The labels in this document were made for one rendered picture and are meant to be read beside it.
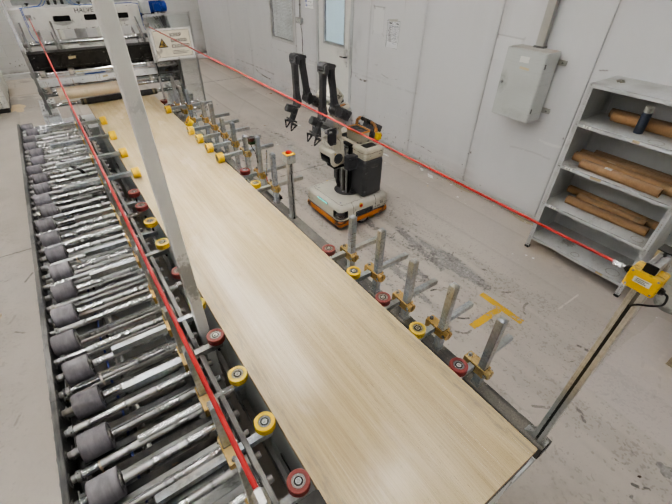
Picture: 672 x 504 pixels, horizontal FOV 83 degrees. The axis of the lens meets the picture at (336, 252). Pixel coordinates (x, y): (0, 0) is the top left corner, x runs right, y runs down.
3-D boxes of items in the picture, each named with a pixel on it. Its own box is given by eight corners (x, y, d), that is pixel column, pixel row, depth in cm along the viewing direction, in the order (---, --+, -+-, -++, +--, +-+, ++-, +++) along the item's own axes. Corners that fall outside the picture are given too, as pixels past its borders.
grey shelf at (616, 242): (548, 231, 404) (617, 75, 308) (640, 278, 346) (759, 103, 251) (524, 245, 383) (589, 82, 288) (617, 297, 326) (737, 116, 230)
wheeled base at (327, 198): (352, 188, 465) (353, 170, 450) (387, 211, 425) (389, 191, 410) (306, 205, 434) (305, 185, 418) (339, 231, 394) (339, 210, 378)
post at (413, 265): (402, 321, 218) (414, 256, 188) (407, 325, 216) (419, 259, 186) (398, 323, 216) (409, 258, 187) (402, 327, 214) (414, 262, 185)
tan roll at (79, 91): (178, 82, 485) (176, 71, 477) (181, 84, 477) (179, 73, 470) (48, 100, 420) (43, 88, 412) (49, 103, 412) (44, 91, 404)
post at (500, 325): (474, 381, 184) (502, 313, 155) (480, 387, 182) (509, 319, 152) (469, 385, 183) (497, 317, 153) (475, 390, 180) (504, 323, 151)
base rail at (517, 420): (179, 116, 490) (177, 108, 484) (546, 449, 164) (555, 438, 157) (173, 117, 487) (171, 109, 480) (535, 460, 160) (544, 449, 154)
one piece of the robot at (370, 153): (350, 181, 451) (353, 110, 399) (380, 201, 416) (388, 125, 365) (327, 189, 435) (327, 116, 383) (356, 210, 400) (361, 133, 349)
